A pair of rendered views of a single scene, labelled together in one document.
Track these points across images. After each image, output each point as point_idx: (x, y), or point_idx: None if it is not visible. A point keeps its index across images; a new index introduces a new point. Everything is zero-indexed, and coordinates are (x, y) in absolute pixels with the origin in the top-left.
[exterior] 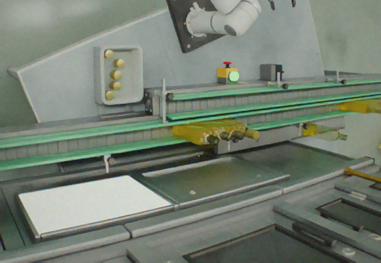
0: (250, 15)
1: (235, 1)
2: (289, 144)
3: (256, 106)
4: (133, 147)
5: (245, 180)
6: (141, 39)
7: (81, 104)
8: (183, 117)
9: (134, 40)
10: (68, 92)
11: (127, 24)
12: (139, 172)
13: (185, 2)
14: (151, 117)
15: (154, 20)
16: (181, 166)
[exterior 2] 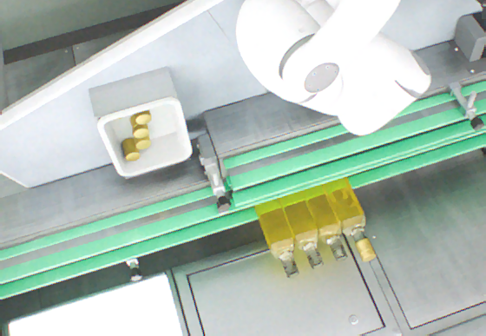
0: (394, 110)
1: (356, 106)
2: (478, 151)
3: (410, 144)
4: (173, 240)
5: (327, 332)
6: (186, 53)
7: (90, 154)
8: (255, 200)
9: (169, 58)
10: (62, 149)
11: (151, 32)
12: (183, 269)
13: None
14: (206, 181)
15: (209, 16)
16: (250, 253)
